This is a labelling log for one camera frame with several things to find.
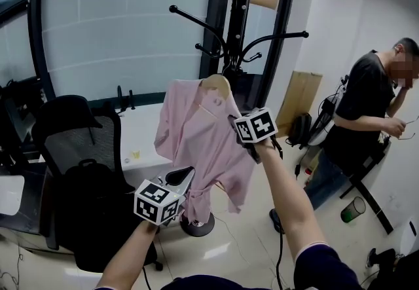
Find black floor backpack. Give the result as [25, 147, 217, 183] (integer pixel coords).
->
[285, 113, 312, 149]

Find person's right forearm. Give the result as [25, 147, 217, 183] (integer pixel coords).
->
[253, 140, 329, 254]

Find black table frame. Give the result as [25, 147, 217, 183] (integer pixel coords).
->
[338, 147, 394, 235]

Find person's left forearm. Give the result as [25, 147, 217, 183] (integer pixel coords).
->
[94, 219, 158, 290]

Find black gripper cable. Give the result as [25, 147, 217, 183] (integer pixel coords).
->
[276, 232, 286, 290]
[141, 265, 151, 290]

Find pink robe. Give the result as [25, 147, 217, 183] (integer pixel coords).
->
[153, 78, 258, 228]

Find white sink basin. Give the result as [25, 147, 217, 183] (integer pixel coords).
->
[0, 174, 26, 217]

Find black coat rack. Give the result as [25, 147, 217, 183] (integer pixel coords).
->
[169, 0, 310, 238]

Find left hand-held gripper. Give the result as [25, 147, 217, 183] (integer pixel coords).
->
[133, 166, 197, 227]

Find black mesh office chair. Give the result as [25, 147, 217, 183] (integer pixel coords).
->
[31, 94, 164, 272]

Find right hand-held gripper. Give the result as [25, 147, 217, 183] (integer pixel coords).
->
[228, 107, 283, 163]

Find green mesh waste bin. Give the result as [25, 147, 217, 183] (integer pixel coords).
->
[340, 196, 367, 224]

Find person's dark shirt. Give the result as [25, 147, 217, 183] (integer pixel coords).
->
[94, 242, 361, 290]

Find black sink cabinet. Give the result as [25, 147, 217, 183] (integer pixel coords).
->
[0, 164, 60, 251]

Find brown cardboard sheet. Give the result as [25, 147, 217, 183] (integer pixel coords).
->
[274, 71, 323, 139]

